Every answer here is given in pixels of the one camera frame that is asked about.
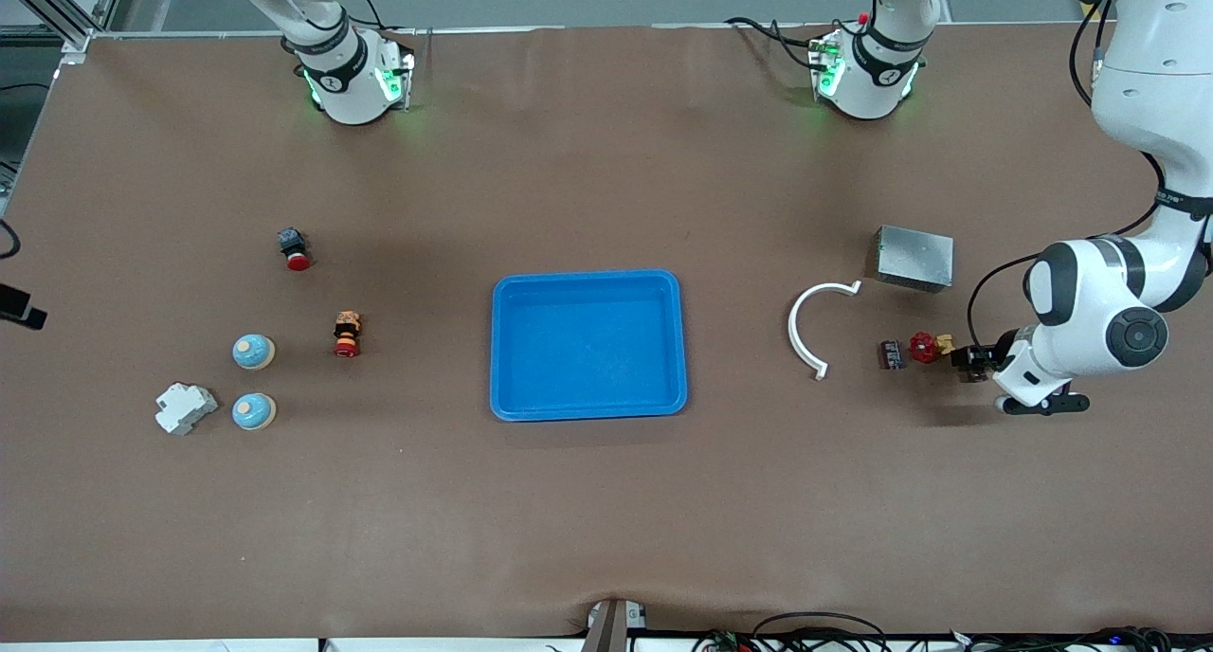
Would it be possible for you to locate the light blue round bell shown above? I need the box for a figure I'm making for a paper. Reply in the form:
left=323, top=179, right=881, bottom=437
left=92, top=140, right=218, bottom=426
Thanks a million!
left=231, top=333, right=277, bottom=372
left=231, top=391, right=278, bottom=432

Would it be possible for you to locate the red handwheel brass valve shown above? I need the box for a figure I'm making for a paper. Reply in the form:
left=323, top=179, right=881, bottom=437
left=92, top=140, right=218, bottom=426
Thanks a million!
left=905, top=332, right=956, bottom=366

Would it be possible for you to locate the grey metal box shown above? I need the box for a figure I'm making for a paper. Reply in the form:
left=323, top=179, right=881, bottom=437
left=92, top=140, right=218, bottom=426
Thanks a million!
left=874, top=224, right=955, bottom=294

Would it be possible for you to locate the white curved plastic clamp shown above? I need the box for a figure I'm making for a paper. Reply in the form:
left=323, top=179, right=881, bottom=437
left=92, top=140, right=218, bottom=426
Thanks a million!
left=788, top=280, right=863, bottom=381

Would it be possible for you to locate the white circuit breaker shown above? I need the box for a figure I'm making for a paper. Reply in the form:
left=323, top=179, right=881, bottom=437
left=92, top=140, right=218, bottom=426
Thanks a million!
left=154, top=382, right=220, bottom=436

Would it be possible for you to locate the blue plastic tray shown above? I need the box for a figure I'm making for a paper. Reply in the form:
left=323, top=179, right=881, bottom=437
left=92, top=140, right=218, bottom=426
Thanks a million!
left=489, top=269, right=689, bottom=423

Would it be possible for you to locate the brown table mat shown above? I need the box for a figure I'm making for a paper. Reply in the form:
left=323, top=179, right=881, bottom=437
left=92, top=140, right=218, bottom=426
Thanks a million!
left=0, top=22, right=1213, bottom=640

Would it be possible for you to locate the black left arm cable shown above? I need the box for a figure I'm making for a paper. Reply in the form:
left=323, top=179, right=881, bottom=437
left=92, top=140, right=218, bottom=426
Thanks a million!
left=967, top=0, right=1168, bottom=350

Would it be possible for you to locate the dark cable bundle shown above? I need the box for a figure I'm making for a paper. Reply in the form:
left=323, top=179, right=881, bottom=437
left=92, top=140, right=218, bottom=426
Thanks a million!
left=948, top=625, right=1181, bottom=652

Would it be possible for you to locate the black looped cable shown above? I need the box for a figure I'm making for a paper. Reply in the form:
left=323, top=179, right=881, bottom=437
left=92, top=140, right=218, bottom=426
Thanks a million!
left=753, top=611, right=889, bottom=652

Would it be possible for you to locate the grey mounting bracket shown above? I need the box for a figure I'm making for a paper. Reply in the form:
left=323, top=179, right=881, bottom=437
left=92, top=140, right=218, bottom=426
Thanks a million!
left=580, top=598, right=649, bottom=652

